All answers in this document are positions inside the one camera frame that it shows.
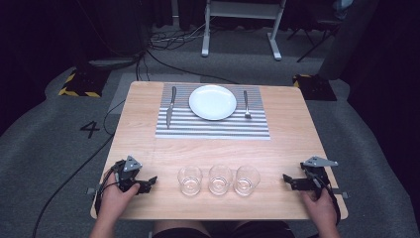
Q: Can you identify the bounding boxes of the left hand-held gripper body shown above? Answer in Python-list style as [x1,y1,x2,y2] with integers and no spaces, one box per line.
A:
[113,155,149,194]

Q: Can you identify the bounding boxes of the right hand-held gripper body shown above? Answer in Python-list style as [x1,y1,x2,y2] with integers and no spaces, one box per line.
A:
[299,155,340,200]

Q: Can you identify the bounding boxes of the person's left hand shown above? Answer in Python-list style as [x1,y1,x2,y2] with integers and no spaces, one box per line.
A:
[98,172,142,222]

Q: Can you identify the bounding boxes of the person's right hand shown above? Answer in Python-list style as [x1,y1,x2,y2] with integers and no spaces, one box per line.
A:
[300,187,340,230]

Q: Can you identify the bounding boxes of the clear drinking glass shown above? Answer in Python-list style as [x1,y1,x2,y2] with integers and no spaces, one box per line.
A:
[176,165,204,197]
[207,164,234,196]
[233,165,262,197]

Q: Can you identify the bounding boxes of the person's right leg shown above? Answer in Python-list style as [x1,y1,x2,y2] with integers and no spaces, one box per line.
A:
[227,220,297,238]

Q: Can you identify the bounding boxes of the person's leg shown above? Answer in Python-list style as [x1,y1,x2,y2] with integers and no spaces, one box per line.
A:
[227,220,297,238]
[152,219,213,238]

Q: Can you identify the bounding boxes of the person's left leg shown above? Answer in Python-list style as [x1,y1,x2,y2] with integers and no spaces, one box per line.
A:
[152,219,213,238]

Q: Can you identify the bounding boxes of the grey striped placemat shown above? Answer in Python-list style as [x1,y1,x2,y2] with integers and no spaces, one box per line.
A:
[155,82,271,141]

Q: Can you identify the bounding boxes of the silver fork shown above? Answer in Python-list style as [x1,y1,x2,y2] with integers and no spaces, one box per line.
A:
[243,89,253,120]

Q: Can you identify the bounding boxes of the black yellow-striped stand base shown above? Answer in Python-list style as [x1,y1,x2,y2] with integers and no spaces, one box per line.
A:
[292,73,339,102]
[57,66,111,99]

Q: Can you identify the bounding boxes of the white round plate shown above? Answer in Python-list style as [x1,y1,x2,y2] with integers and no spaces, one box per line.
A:
[188,84,238,122]

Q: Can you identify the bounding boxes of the black tripod stand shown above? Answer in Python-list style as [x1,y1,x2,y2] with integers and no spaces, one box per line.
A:
[286,18,341,63]

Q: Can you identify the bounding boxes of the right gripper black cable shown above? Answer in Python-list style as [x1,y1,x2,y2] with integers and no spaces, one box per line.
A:
[311,177,342,226]

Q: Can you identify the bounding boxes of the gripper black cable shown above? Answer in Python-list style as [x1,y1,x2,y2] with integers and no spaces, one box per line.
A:
[94,164,124,216]
[311,177,342,226]

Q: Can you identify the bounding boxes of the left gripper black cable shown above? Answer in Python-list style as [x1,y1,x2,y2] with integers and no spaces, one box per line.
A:
[94,164,124,216]

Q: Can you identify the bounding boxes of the long black floor cable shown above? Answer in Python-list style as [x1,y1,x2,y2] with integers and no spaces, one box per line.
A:
[31,133,117,238]

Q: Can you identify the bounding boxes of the black-handled table knife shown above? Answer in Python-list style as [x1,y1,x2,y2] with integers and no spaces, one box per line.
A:
[164,85,178,130]

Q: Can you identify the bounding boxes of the thin black floor cable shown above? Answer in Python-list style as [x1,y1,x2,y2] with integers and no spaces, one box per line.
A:
[135,49,241,85]

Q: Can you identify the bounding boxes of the bundle of floor cables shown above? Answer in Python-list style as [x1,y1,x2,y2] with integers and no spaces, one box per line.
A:
[147,23,207,53]

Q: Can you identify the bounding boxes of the white metal desk frame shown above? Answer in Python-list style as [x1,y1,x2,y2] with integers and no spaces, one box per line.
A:
[200,0,287,61]

